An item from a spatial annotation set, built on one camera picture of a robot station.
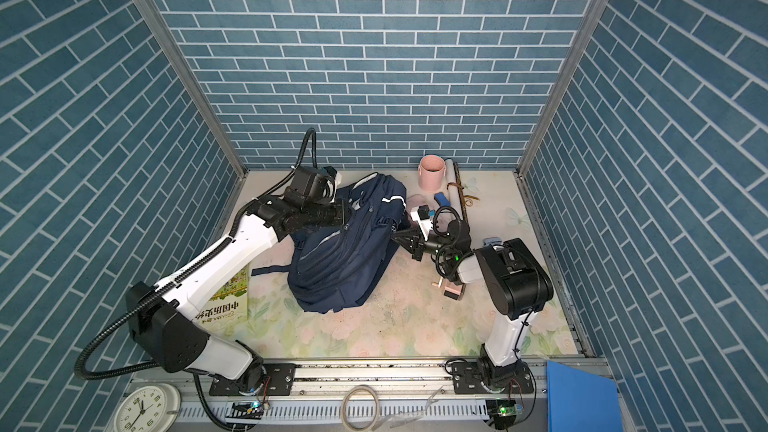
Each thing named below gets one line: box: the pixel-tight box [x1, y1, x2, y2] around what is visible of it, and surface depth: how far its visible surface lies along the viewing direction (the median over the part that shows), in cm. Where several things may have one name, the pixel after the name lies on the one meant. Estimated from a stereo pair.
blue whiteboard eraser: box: [433, 192, 451, 207], surface depth 114 cm
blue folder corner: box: [547, 360, 623, 432], surface depth 75 cm
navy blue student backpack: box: [252, 173, 408, 314], surface depth 78 cm
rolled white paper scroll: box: [445, 159, 463, 221], surface depth 117 cm
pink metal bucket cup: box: [418, 154, 446, 192], surface depth 114 cm
